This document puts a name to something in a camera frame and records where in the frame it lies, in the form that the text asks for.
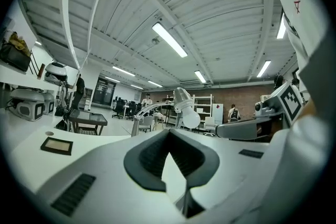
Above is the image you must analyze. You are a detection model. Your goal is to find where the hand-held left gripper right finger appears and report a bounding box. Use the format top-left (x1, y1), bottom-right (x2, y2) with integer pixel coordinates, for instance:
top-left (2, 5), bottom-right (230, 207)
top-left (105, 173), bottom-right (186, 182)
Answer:
top-left (169, 129), bottom-right (275, 212)

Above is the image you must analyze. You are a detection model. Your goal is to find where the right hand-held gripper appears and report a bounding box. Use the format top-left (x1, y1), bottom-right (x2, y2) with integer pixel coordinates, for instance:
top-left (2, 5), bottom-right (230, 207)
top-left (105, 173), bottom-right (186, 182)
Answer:
top-left (216, 81), bottom-right (307, 141)

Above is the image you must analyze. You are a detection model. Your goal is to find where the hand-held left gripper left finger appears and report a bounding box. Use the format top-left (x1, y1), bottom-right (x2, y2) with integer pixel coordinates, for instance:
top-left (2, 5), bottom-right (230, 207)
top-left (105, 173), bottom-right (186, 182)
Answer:
top-left (33, 128), bottom-right (186, 224)

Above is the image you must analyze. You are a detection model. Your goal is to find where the silver desk lamp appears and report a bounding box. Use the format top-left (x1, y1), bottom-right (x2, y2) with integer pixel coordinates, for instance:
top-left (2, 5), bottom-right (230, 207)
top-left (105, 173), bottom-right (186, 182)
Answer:
top-left (130, 87), bottom-right (202, 137)

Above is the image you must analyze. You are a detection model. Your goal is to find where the person's right forearm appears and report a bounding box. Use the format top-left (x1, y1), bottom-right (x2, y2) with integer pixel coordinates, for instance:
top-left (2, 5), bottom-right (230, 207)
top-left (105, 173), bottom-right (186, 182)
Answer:
top-left (299, 98), bottom-right (317, 120)

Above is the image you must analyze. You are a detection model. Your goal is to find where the white cabinet with red sticker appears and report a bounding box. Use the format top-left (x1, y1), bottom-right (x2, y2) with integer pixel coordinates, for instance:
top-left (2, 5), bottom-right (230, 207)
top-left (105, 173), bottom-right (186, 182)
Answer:
top-left (212, 103), bottom-right (224, 124)

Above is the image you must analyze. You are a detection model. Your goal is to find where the white office chair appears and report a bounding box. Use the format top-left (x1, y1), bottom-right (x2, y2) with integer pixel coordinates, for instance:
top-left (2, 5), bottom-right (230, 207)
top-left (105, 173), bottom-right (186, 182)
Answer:
top-left (203, 116), bottom-right (219, 137)

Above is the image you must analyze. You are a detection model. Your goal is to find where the white open shelf rack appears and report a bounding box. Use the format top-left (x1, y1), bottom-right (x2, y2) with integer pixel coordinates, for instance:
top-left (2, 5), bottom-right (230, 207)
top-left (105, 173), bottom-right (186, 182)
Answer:
top-left (192, 94), bottom-right (214, 124)

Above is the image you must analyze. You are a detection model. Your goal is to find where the black framed tan panel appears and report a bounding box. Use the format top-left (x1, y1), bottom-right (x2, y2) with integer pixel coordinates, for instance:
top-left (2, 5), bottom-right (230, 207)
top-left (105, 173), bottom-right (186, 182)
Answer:
top-left (40, 136), bottom-right (74, 156)

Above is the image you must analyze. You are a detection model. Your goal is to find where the dark framed side table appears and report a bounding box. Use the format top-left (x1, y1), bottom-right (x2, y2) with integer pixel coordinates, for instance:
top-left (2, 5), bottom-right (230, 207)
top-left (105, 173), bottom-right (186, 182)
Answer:
top-left (68, 109), bottom-right (109, 136)

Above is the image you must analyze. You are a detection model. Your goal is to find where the black office chair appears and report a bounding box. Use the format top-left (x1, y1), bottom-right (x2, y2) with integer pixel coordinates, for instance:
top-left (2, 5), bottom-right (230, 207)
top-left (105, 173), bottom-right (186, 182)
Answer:
top-left (127, 101), bottom-right (143, 121)
top-left (112, 98), bottom-right (125, 120)

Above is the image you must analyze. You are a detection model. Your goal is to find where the white table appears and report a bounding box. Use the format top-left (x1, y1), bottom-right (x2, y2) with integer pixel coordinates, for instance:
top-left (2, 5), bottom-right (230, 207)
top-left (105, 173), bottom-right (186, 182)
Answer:
top-left (10, 124), bottom-right (272, 194)

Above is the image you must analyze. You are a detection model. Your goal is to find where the white domed appliance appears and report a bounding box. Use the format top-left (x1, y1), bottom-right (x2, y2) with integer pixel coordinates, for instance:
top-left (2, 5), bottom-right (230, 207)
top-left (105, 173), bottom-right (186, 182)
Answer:
top-left (9, 88), bottom-right (46, 122)
top-left (44, 62), bottom-right (69, 85)
top-left (41, 92), bottom-right (56, 116)

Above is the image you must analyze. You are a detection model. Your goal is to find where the group of ceiling strip lights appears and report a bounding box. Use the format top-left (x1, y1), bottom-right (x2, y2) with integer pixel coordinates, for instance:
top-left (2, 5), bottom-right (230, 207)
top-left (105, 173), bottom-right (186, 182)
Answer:
top-left (104, 15), bottom-right (287, 91)

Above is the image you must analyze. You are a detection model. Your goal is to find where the black bag with yellow cloth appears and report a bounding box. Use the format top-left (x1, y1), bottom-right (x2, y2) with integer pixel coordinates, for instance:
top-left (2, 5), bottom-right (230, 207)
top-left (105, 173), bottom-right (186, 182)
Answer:
top-left (0, 30), bottom-right (32, 73)

